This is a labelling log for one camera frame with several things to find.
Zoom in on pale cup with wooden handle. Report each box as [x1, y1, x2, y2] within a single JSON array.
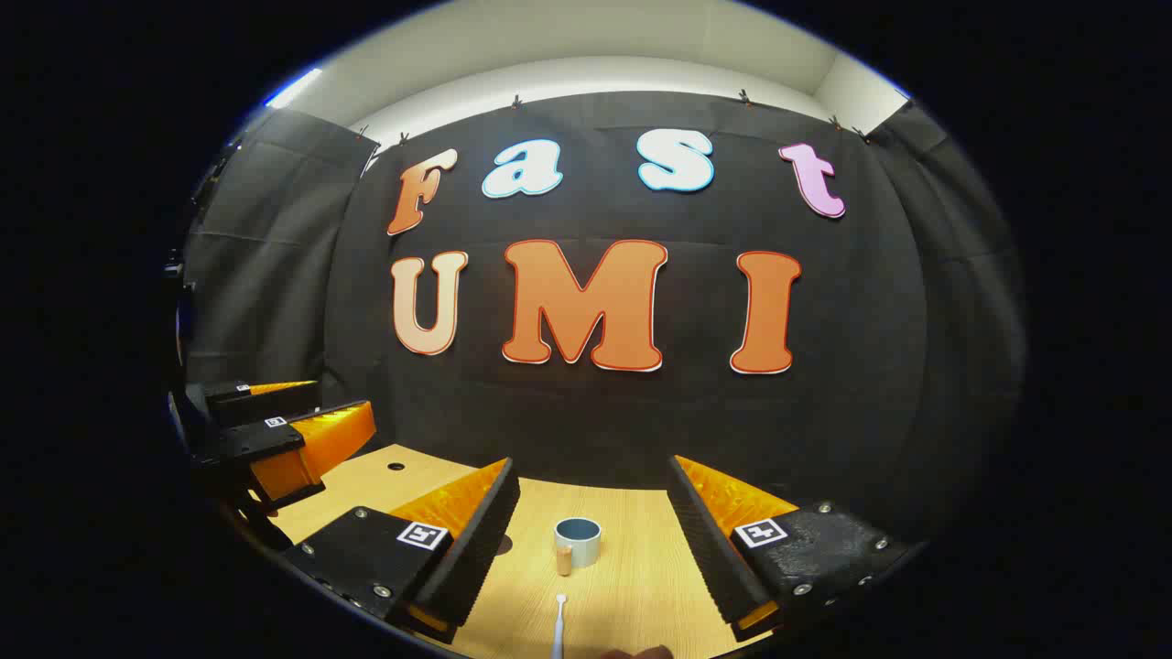
[[553, 517, 602, 578]]

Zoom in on wooden desktop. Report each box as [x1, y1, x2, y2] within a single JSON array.
[[247, 444, 788, 659]]

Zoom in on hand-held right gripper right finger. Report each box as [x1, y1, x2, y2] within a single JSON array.
[[667, 455, 926, 642]]

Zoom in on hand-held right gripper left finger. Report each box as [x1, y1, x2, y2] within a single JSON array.
[[282, 457, 521, 642]]

